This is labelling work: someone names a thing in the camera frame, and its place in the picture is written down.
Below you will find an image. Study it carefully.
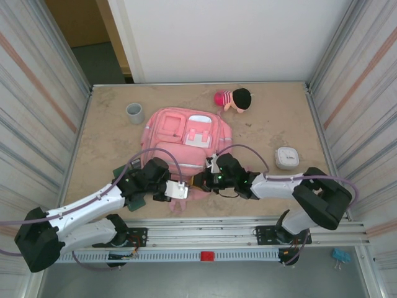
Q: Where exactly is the green pencil case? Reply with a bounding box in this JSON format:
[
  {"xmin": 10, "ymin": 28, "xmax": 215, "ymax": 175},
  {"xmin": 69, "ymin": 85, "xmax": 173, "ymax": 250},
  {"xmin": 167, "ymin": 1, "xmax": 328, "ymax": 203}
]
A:
[{"xmin": 112, "ymin": 165, "xmax": 147, "ymax": 212}]

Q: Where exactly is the pink school backpack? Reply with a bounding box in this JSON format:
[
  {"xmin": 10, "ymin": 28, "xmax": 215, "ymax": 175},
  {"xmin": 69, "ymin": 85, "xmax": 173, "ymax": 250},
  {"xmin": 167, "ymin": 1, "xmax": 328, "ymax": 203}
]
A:
[{"xmin": 140, "ymin": 107, "xmax": 234, "ymax": 214}]

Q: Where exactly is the grey plastic cup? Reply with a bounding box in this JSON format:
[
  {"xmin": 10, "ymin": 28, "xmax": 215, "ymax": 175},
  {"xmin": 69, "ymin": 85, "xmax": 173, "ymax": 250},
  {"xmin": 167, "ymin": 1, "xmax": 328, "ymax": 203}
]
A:
[{"xmin": 125, "ymin": 102, "xmax": 146, "ymax": 125}]

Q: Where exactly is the plush doll pink striped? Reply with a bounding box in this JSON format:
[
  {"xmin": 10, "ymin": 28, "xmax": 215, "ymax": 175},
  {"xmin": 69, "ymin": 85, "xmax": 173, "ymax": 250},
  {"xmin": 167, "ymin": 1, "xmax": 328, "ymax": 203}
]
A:
[{"xmin": 213, "ymin": 88, "xmax": 256, "ymax": 114}]

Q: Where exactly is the striped translucent side panel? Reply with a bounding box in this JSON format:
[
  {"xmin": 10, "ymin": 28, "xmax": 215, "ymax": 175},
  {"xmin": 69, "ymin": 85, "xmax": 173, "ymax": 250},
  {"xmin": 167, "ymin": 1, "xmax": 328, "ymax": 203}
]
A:
[
  {"xmin": 0, "ymin": 0, "xmax": 94, "ymax": 280},
  {"xmin": 305, "ymin": 0, "xmax": 397, "ymax": 298}
]

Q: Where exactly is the brown wooden door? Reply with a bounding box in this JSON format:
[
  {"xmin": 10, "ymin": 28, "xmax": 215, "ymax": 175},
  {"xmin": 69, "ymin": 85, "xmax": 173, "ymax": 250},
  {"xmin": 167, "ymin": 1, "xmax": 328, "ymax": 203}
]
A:
[{"xmin": 45, "ymin": 0, "xmax": 133, "ymax": 77}]

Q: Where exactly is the aluminium rail frame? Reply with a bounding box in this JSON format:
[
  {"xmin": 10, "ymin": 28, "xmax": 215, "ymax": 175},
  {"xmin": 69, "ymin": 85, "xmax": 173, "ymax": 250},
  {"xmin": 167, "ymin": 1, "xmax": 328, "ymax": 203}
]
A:
[{"xmin": 30, "ymin": 217, "xmax": 372, "ymax": 249}]

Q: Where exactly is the grey slotted cable duct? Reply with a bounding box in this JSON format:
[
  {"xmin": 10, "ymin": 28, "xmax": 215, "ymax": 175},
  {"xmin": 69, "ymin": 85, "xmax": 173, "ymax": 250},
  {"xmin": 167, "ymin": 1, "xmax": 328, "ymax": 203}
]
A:
[{"xmin": 46, "ymin": 250, "xmax": 285, "ymax": 264}]

